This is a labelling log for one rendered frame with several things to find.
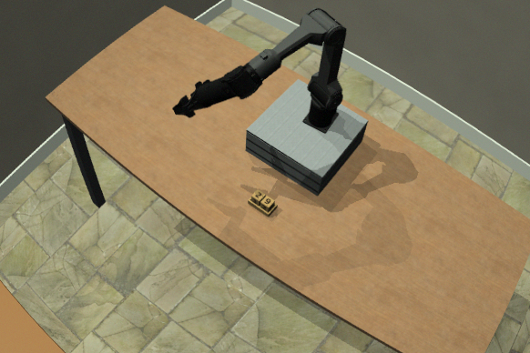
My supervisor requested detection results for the tan shallow tray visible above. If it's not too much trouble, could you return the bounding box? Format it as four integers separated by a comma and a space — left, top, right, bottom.
248, 198, 278, 217

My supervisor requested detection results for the yellow number cube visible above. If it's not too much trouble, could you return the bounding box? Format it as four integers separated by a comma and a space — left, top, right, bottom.
260, 196, 275, 213
251, 190, 266, 206

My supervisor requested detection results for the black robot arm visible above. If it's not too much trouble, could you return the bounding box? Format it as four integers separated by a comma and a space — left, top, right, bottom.
209, 7, 347, 134

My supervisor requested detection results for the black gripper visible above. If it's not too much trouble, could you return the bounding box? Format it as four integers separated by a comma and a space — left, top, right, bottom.
172, 79, 218, 117

